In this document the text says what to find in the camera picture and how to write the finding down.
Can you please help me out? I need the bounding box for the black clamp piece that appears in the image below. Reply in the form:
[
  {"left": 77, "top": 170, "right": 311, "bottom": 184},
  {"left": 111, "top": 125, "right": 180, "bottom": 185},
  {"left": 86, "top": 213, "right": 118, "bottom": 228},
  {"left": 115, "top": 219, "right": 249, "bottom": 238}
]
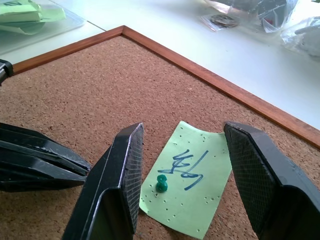
[{"left": 0, "top": 58, "right": 15, "bottom": 86}]

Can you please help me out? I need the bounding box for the wood-framed cork board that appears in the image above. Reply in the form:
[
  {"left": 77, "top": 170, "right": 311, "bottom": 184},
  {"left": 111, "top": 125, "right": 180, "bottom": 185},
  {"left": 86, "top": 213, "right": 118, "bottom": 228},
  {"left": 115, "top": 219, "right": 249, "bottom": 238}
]
[{"left": 0, "top": 25, "right": 320, "bottom": 240}]

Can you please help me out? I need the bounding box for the folded green paper note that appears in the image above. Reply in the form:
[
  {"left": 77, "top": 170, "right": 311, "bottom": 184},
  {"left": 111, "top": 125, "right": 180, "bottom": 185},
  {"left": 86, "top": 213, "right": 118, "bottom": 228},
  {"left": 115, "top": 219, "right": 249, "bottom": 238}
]
[
  {"left": 0, "top": 0, "right": 44, "bottom": 24},
  {"left": 0, "top": 7, "right": 67, "bottom": 35}
]

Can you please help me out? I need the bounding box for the crumpled clear plastic bag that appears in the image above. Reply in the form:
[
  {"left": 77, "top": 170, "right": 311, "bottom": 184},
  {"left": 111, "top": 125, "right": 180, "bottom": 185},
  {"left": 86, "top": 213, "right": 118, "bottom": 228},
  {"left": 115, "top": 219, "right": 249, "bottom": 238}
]
[{"left": 204, "top": 0, "right": 302, "bottom": 34}]

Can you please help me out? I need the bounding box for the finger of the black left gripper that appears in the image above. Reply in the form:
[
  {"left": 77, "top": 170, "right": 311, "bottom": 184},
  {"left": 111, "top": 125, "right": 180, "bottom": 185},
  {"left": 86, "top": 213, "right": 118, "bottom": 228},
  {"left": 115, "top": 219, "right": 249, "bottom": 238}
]
[
  {"left": 0, "top": 122, "right": 92, "bottom": 176},
  {"left": 0, "top": 156, "right": 87, "bottom": 193}
]

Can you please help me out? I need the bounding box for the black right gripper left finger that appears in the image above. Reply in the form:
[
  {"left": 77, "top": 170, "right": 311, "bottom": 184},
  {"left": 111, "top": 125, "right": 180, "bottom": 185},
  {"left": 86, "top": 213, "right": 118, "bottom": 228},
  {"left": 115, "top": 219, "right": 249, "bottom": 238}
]
[{"left": 61, "top": 122, "right": 146, "bottom": 240}]

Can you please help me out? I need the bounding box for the clear plastic box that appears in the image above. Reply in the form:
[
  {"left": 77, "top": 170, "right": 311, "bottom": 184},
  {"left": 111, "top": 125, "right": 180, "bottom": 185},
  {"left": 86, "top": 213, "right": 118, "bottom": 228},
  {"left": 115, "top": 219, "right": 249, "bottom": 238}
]
[{"left": 0, "top": 0, "right": 87, "bottom": 55}]

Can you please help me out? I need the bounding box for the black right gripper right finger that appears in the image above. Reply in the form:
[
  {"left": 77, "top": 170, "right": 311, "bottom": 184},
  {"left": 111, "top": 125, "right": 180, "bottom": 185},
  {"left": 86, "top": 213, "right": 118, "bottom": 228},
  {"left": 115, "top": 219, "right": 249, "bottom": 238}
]
[{"left": 223, "top": 121, "right": 320, "bottom": 240}]

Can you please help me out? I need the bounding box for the clear bag with white contents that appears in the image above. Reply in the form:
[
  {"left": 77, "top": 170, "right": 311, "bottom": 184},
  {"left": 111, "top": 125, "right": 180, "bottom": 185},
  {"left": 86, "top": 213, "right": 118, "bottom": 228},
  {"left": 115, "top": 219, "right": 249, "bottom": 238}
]
[{"left": 279, "top": 0, "right": 320, "bottom": 59}]

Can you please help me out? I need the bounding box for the green pushpin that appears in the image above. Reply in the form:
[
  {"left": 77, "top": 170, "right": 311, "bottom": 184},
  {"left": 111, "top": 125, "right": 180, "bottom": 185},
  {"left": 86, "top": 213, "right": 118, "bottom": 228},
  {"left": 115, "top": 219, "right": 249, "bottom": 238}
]
[{"left": 155, "top": 174, "right": 168, "bottom": 193}]

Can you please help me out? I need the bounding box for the small bag with dark discs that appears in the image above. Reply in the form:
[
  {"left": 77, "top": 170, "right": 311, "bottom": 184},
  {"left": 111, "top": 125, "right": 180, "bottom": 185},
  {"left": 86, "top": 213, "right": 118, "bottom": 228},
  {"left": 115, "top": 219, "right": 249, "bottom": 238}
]
[{"left": 199, "top": 13, "right": 241, "bottom": 33}]

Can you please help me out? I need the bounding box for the green note with blue writing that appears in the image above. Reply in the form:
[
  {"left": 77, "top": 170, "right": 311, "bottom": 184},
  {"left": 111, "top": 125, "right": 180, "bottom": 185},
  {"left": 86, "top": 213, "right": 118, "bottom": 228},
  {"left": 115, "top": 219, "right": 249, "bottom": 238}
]
[{"left": 138, "top": 120, "right": 233, "bottom": 240}]

